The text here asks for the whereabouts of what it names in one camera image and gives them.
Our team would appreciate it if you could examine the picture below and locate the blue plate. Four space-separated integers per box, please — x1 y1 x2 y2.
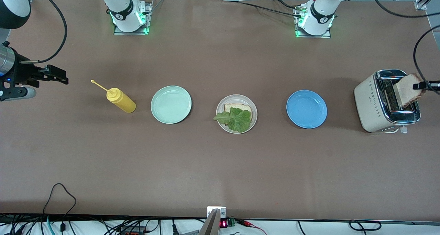
286 90 328 129

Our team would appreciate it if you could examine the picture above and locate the beige plate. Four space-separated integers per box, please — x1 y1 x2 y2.
216 94 257 134

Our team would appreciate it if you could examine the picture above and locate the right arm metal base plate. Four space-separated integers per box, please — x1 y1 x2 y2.
113 0 153 35

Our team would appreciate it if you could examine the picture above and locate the large bread slice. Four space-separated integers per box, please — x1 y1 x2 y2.
393 73 427 108

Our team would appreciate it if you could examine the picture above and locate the grey aluminium camera mast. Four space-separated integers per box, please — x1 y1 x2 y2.
199 209 220 235

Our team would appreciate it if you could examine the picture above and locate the black base supply cable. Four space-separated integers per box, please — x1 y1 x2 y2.
223 0 303 19

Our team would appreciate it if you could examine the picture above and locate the red clip wire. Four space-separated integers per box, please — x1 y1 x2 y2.
237 220 268 235

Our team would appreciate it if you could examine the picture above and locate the yellow squeeze bottle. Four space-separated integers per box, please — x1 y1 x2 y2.
90 79 136 114

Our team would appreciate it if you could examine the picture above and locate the pale green plate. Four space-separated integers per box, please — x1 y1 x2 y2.
151 86 192 124

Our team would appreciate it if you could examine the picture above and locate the small bread slice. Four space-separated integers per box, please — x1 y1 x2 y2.
224 103 253 123

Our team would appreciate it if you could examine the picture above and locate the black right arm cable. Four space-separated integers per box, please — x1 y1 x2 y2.
19 0 68 64

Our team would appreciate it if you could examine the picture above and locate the cream and chrome toaster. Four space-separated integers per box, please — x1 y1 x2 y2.
354 69 421 134

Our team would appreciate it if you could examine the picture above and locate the white metal mounting bracket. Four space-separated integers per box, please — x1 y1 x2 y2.
207 206 227 219

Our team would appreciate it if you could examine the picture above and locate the black looped cable with adapter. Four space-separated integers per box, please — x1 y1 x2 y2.
42 183 77 233

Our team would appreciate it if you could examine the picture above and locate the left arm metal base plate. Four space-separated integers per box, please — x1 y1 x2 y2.
295 7 332 38

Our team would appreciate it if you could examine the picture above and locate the black coiled cable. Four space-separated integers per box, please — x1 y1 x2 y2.
349 220 382 232

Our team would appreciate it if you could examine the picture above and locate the green lettuce leaf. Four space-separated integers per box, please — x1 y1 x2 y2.
213 107 252 133

